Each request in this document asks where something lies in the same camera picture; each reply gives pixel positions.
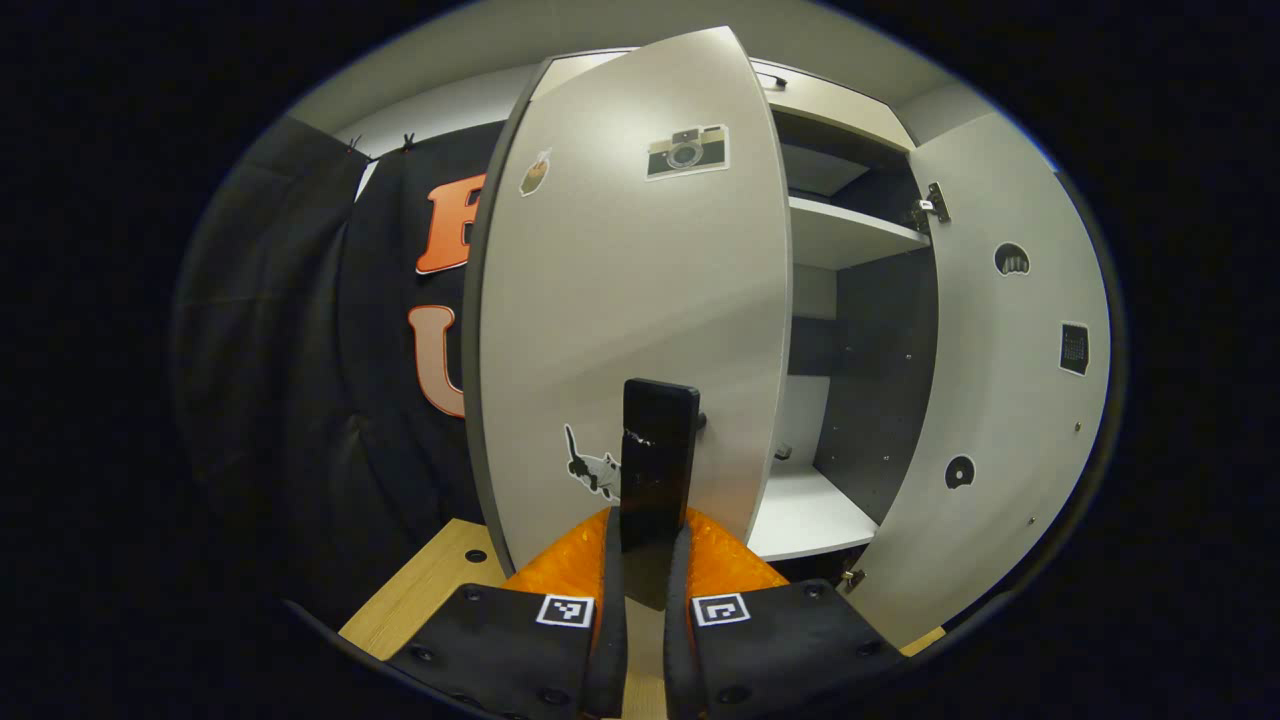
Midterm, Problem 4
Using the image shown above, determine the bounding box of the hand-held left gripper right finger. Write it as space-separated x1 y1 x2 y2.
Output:
665 508 906 720

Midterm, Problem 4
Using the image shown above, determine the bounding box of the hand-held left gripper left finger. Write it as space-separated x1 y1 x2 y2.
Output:
385 508 629 720

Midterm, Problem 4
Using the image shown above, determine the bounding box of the black door handle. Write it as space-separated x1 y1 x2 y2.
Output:
620 378 701 553

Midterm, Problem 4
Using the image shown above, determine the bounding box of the white double-door shoe cabinet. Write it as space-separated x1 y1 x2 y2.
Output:
462 25 1113 649

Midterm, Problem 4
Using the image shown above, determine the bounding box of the white cabinet door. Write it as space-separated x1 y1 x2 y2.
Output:
462 25 794 576
845 110 1113 649

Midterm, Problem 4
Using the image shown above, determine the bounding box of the white cabinet floor shelf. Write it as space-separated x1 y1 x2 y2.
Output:
748 462 879 563

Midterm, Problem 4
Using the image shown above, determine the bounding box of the white wide cabinet shelf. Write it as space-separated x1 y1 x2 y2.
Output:
788 195 933 271

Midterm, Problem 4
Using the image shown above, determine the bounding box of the white cabinet drawer front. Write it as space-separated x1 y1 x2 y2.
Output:
530 50 916 151

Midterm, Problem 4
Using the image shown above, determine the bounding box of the black backdrop cloth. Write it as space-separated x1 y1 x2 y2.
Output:
170 115 521 621

